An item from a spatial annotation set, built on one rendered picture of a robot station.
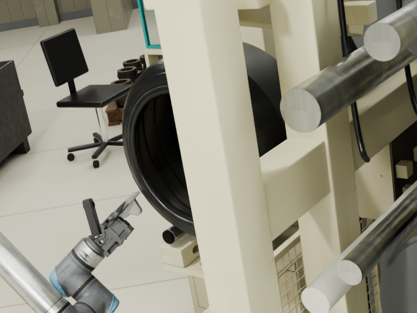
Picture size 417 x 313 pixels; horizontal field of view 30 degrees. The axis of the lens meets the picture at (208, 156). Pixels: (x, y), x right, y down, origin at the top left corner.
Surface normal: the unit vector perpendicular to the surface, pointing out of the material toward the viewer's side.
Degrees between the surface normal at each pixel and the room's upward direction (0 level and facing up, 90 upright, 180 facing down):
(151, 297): 0
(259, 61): 36
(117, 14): 90
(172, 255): 90
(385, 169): 90
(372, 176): 90
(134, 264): 0
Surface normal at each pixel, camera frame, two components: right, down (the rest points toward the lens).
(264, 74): 0.42, -0.61
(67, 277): -0.08, 0.03
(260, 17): 0.79, 0.09
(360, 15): -0.59, 0.37
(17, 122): 0.98, -0.09
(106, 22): 0.04, 0.35
